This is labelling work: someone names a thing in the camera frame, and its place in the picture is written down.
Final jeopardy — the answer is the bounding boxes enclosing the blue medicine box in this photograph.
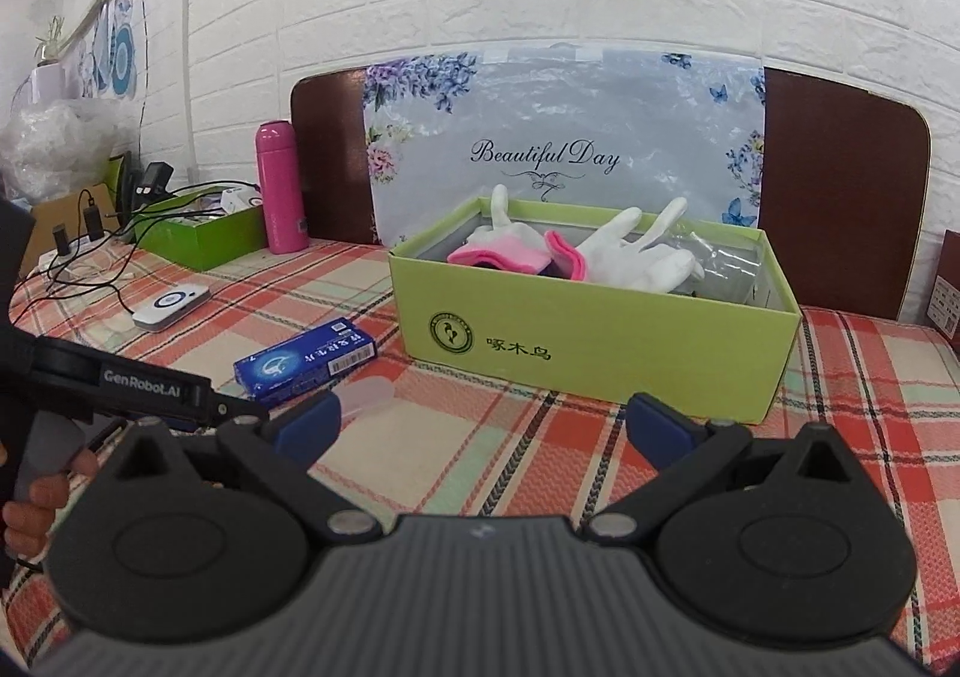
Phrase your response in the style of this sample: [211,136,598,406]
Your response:
[233,318,377,409]

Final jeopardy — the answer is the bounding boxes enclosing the translucent plastic case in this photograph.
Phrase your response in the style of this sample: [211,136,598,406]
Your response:
[332,377,394,423]

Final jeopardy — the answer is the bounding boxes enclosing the white glove pink cuff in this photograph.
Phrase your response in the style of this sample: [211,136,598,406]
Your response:
[446,185,551,274]

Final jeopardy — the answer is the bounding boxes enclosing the person's left hand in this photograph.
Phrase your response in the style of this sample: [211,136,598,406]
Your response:
[2,448,99,558]

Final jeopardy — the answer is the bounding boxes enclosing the white round-button device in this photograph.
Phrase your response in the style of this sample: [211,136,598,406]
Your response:
[132,282,210,331]

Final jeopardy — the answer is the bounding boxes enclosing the white power strip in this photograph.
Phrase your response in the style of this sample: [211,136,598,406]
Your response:
[32,235,110,281]

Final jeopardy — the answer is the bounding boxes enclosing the green cardboard storage box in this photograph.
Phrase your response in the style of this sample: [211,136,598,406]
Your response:
[389,198,800,423]

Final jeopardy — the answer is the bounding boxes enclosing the clear plastic bag in box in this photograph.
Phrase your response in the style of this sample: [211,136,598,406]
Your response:
[669,227,778,308]

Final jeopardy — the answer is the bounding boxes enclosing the green open box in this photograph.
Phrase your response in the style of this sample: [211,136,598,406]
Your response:
[132,185,267,273]

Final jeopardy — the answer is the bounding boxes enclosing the black charger adapter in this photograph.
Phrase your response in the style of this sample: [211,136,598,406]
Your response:
[133,161,174,207]

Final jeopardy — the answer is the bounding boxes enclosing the pink thermos bottle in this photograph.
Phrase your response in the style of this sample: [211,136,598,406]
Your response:
[256,120,309,255]

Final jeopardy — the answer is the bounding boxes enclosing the crumpled clear plastic bag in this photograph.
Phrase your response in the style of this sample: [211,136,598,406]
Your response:
[2,99,122,206]

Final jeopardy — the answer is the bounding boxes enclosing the brown cardboard box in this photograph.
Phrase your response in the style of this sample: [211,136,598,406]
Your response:
[926,230,960,352]

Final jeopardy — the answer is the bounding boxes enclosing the floral Beautiful Day plastic bag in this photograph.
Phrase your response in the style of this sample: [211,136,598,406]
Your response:
[361,45,766,245]

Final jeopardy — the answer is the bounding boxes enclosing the dark brown wooden headboard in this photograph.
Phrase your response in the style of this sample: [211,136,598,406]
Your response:
[291,70,931,320]

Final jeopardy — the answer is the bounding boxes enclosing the black cables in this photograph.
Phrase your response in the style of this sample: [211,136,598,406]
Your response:
[13,178,260,318]

